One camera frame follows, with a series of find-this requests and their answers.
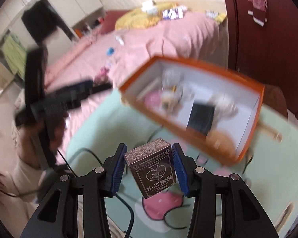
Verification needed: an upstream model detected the person's left hand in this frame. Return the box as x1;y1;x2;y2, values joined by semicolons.
17;114;67;170

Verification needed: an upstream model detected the yellow pillow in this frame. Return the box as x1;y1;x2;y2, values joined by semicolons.
115;2;178;30

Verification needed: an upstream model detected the white fluffy cloth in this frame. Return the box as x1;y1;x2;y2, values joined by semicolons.
208;94;238;120

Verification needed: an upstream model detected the orange cardboard box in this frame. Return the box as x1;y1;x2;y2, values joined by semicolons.
119;56;264;165

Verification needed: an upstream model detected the pink bed quilt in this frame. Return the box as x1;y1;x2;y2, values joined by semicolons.
43;11;229;166

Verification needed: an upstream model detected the brown playing card box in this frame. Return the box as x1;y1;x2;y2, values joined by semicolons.
124;138;176;199

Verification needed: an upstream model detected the red striped scarf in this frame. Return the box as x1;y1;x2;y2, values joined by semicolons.
247;0;268;27

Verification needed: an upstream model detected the black pouch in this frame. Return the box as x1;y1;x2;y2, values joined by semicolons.
187;103;214;135

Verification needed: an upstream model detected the black hanging garment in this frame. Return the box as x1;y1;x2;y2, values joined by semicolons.
21;0;75;45

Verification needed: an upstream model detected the white wardrobe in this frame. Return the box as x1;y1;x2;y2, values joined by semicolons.
0;0;105;55

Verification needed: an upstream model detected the dark red wooden door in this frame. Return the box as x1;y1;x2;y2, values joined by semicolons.
225;0;298;119

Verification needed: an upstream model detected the cream sleeve forearm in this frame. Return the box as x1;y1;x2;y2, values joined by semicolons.
0;160;43;237

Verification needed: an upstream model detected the green cartoon table mat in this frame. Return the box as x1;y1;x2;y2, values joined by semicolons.
66;90;298;237

